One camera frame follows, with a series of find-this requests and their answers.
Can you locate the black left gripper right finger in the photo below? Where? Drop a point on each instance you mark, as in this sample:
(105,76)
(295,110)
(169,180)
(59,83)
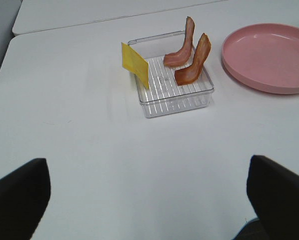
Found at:
(273,191)

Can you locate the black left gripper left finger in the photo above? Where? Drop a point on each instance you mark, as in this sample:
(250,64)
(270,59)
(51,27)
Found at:
(24,197)

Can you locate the bacon strip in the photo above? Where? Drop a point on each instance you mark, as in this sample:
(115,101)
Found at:
(191,73)
(179,58)

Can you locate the pink round plate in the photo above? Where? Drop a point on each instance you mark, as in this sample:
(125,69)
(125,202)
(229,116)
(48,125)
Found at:
(264,57)

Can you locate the clear plastic left tray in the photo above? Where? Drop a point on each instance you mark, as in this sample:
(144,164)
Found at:
(164,96)

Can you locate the yellow cheese slice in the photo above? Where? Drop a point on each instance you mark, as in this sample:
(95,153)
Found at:
(134,63)

